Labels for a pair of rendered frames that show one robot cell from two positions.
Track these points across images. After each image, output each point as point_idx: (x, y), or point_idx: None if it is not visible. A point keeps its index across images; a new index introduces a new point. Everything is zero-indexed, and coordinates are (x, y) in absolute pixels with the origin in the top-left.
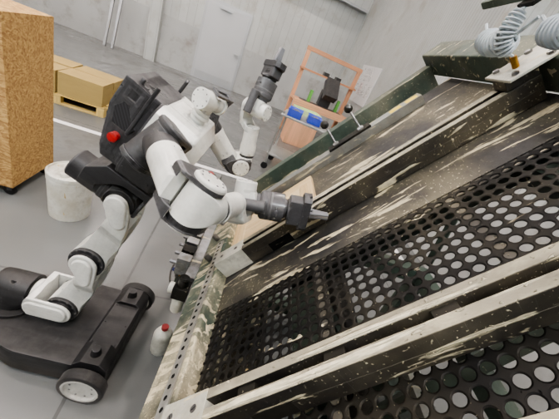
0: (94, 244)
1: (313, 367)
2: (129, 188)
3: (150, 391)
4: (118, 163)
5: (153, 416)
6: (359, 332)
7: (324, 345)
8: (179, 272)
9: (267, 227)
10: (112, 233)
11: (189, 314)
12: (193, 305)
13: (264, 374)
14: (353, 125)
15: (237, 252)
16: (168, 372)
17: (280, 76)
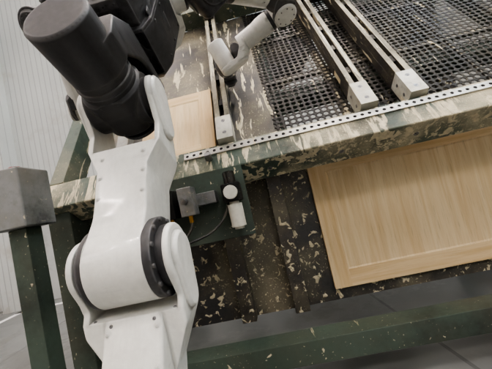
0: (154, 201)
1: (337, 49)
2: (151, 66)
3: (351, 135)
4: (152, 14)
5: (366, 121)
6: (325, 40)
7: (329, 47)
8: (196, 209)
9: (217, 99)
10: (169, 149)
11: (283, 143)
12: (273, 144)
13: (341, 63)
14: None
15: (230, 117)
16: (337, 129)
17: None
